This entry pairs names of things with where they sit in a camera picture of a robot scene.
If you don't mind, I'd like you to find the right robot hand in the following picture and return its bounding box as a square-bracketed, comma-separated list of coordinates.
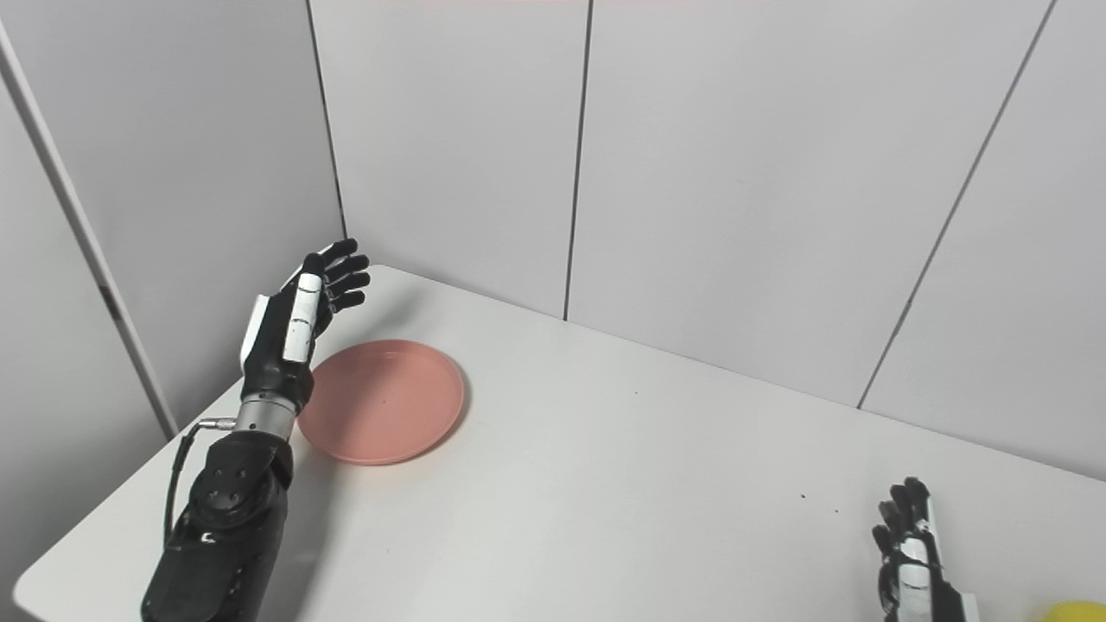
[871, 477, 981, 622]

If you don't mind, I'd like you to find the pink plate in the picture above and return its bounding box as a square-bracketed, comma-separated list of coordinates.
[297, 340, 467, 467]

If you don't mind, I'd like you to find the yellow lemon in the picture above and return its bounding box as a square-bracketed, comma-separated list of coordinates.
[1037, 601, 1106, 622]

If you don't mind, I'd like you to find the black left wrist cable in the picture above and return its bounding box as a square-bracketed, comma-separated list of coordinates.
[163, 417, 237, 549]

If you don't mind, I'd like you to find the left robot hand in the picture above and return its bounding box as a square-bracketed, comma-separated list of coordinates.
[238, 238, 372, 415]

